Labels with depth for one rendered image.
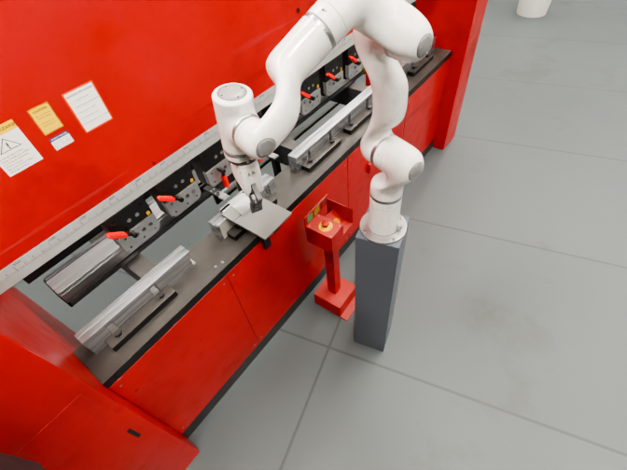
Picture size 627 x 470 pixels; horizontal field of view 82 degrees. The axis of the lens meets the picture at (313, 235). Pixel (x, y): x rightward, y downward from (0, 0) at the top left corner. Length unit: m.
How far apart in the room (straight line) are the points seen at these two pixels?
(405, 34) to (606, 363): 2.20
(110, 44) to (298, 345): 1.80
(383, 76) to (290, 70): 0.33
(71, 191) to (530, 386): 2.30
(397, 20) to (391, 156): 0.41
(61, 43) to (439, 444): 2.19
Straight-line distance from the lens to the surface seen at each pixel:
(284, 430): 2.20
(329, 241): 1.77
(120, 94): 1.22
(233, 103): 0.78
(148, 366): 1.66
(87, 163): 1.23
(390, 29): 0.93
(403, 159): 1.16
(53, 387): 1.30
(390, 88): 1.06
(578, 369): 2.59
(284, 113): 0.76
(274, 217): 1.57
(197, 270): 1.66
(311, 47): 0.84
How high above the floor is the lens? 2.12
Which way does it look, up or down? 49 degrees down
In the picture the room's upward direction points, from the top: 7 degrees counter-clockwise
